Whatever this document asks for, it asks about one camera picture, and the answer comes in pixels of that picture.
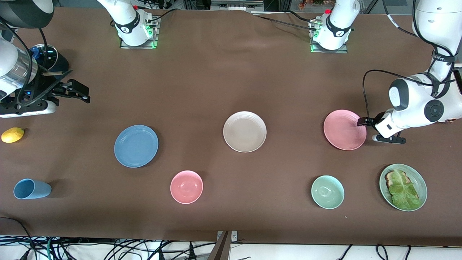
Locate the dark metal pole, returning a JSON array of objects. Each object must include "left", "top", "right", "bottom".
[{"left": 207, "top": 231, "right": 231, "bottom": 260}]

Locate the silver metal frame bar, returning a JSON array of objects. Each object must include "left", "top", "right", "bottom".
[{"left": 210, "top": 0, "right": 264, "bottom": 13}]

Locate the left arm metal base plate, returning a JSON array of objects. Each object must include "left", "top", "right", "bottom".
[{"left": 309, "top": 18, "right": 349, "bottom": 54}]

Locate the pink bowl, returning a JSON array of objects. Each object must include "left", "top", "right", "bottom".
[{"left": 170, "top": 170, "right": 204, "bottom": 204}]

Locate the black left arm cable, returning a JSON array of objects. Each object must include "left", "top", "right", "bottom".
[{"left": 362, "top": 0, "right": 456, "bottom": 120}]

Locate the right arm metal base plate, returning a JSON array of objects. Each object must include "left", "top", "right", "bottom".
[{"left": 119, "top": 15, "right": 160, "bottom": 49}]

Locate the black cable to right base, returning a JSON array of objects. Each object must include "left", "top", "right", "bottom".
[{"left": 145, "top": 7, "right": 182, "bottom": 23}]

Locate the green bowl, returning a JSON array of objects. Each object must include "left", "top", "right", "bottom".
[{"left": 311, "top": 175, "right": 345, "bottom": 209}]

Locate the toasted bread slice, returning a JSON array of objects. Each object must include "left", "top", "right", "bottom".
[{"left": 385, "top": 170, "right": 420, "bottom": 198}]

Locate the black cable to base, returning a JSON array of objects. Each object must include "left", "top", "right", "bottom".
[
  {"left": 253, "top": 10, "right": 319, "bottom": 31},
  {"left": 145, "top": 7, "right": 182, "bottom": 23}
]

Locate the black cable to left base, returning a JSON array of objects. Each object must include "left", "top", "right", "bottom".
[{"left": 253, "top": 10, "right": 319, "bottom": 31}]

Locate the yellow lemon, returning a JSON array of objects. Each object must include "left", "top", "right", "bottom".
[{"left": 1, "top": 127, "right": 25, "bottom": 144}]

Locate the beige plate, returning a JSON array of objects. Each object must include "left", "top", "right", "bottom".
[{"left": 223, "top": 111, "right": 267, "bottom": 153}]

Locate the blue plate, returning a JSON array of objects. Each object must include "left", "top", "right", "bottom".
[{"left": 114, "top": 125, "right": 159, "bottom": 168}]

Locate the blue cup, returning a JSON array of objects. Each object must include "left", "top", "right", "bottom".
[{"left": 13, "top": 178, "right": 52, "bottom": 200}]

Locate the glass lid with blue knob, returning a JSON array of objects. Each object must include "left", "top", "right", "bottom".
[{"left": 28, "top": 44, "right": 58, "bottom": 72}]

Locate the green lettuce leaf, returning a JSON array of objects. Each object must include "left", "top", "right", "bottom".
[{"left": 388, "top": 170, "right": 422, "bottom": 210}]

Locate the orange dried plant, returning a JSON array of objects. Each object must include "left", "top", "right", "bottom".
[{"left": 298, "top": 0, "right": 327, "bottom": 10}]

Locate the dark blue saucepan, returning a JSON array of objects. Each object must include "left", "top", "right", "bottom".
[{"left": 29, "top": 43, "right": 70, "bottom": 83}]

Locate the green plate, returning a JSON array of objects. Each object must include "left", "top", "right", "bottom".
[{"left": 379, "top": 164, "right": 428, "bottom": 212}]

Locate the metal table clamp bracket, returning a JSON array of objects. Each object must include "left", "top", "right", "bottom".
[{"left": 217, "top": 230, "right": 239, "bottom": 242}]

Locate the pink plate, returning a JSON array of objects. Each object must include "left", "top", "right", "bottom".
[{"left": 323, "top": 109, "right": 367, "bottom": 151}]

